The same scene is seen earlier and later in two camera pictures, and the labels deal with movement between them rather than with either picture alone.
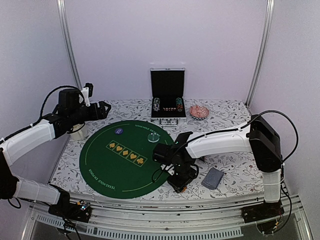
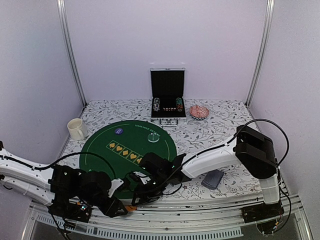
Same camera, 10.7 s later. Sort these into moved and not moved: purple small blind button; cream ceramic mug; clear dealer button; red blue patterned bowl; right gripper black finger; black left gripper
Moved: black left gripper; right gripper black finger
Not moved: cream ceramic mug; purple small blind button; red blue patterned bowl; clear dealer button
